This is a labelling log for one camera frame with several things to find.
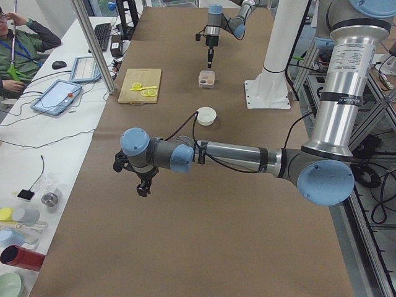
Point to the black power adapter box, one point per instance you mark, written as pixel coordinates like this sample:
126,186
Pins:
116,48

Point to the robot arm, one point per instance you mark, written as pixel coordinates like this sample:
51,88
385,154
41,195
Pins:
236,26
321,168

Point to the person in green jacket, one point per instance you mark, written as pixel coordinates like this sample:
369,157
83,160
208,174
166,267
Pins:
22,40

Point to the yellow cup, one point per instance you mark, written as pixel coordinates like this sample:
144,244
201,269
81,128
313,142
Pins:
6,214

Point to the light blue cup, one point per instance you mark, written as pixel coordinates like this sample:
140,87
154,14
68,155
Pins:
10,237

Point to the yellow plastic knife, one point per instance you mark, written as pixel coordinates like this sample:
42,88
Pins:
143,88

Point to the blue teach pendant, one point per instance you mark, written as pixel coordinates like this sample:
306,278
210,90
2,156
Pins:
57,97
84,70

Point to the lower left lemon slice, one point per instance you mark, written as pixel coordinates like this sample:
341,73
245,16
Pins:
152,93

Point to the lemon slice near knife tip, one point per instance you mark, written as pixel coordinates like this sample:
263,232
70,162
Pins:
136,86

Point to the green bowl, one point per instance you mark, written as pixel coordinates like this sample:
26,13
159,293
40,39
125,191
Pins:
11,285

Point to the white bowl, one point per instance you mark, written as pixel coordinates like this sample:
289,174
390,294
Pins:
206,116

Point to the wooden cutting board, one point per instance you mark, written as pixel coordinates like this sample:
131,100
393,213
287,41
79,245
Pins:
147,77

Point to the red cylinder cup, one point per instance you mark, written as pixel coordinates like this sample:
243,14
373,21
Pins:
21,257

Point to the steel cup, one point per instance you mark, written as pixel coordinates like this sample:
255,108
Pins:
51,200

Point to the grey cup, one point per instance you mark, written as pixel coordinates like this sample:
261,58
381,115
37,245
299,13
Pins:
26,217

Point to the small black square device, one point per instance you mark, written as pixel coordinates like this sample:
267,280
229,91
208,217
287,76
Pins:
25,195

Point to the far blue teach pendant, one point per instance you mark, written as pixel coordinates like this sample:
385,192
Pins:
84,70

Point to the aluminium frame post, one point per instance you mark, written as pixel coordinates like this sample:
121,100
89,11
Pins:
93,44

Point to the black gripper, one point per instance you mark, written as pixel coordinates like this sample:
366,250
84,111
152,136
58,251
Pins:
145,176
211,41

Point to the black computer mouse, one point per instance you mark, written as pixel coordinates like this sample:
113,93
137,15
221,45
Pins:
58,65

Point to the black keyboard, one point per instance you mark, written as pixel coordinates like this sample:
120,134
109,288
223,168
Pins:
102,33

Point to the clear plastic egg box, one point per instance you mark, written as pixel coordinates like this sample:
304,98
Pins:
204,75

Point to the near blue teach pendant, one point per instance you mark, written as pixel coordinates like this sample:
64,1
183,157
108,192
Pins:
57,97

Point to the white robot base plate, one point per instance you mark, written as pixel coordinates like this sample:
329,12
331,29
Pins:
269,89

